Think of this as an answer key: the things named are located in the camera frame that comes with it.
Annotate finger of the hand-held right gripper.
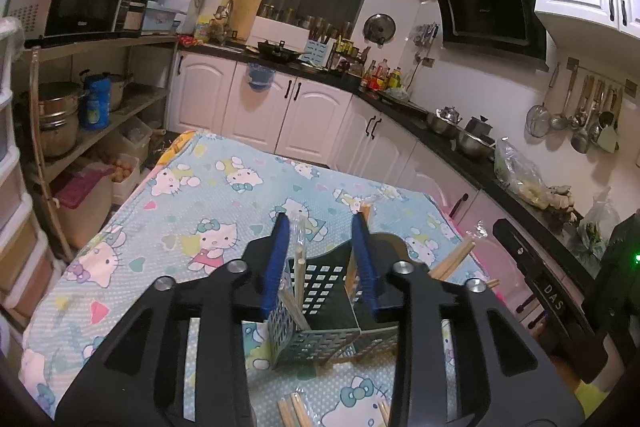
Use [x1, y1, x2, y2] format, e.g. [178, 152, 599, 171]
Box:
[492, 219, 549, 296]

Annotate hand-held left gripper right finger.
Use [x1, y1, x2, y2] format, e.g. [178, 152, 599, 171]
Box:
[350, 212, 586, 427]

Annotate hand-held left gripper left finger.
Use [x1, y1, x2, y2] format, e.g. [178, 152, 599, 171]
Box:
[52, 212, 293, 427]

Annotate wooden chopstick pair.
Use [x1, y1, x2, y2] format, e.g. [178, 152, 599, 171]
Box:
[291, 212, 310, 333]

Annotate bunch of wooden chopsticks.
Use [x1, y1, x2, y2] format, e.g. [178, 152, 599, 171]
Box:
[276, 202, 501, 427]

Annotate green plastic utensil holder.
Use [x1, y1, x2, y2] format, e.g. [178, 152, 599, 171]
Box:
[265, 232, 478, 370]

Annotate row of hanging kitchen utensils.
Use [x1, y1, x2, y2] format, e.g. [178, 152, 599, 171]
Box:
[525, 62, 626, 155]

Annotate ginger root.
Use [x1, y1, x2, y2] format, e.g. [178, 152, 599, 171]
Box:
[547, 185, 576, 212]

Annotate clear plastic bag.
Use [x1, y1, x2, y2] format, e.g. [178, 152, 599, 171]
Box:
[494, 138, 548, 208]

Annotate plastic bag of greens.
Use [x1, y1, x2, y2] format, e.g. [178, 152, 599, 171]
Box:
[577, 187, 621, 258]

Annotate cartoon cat printed blanket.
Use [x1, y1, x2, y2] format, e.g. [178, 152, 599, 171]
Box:
[20, 129, 481, 427]

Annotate steel cooking pot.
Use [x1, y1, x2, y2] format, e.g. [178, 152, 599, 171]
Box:
[457, 117, 496, 160]

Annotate steel kettle pot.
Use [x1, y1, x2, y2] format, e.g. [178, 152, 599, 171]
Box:
[435, 106, 463, 135]

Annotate white base cabinets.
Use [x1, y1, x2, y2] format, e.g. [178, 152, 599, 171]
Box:
[167, 49, 608, 338]

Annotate white bin of eggs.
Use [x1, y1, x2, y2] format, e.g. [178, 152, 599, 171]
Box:
[90, 152, 141, 202]

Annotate blue hanging bin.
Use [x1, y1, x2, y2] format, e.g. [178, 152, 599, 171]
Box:
[247, 63, 276, 92]

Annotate group of condiment bottles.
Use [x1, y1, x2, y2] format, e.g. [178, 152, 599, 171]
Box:
[362, 57, 406, 90]

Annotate pink lidded container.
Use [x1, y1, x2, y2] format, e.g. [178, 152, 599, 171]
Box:
[52, 167, 113, 248]

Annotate black wok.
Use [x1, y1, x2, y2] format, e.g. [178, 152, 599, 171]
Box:
[257, 39, 306, 62]

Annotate blue knife holder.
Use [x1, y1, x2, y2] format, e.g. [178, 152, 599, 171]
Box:
[306, 38, 333, 70]

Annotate white rectangular box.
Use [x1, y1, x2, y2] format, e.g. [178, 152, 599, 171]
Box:
[248, 16, 310, 50]

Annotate hanging pot lid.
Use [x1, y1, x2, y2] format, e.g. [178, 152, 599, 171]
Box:
[363, 13, 397, 45]

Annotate black range hood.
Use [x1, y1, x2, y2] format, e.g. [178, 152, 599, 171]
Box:
[427, 0, 548, 60]

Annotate blue canister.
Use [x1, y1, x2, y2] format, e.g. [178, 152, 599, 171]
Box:
[82, 74, 111, 130]

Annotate wooden cutting board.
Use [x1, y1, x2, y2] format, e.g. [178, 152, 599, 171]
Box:
[220, 0, 265, 42]

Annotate stacked steel pot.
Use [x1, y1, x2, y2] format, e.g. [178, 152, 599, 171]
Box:
[32, 82, 86, 158]

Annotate plastic drawer tower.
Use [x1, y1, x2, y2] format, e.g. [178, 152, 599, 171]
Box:
[0, 17, 51, 323]

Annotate light blue container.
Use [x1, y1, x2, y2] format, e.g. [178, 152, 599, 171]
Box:
[141, 4, 186, 32]

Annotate metal shelf rack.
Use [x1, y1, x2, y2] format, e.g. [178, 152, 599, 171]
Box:
[20, 34, 178, 258]

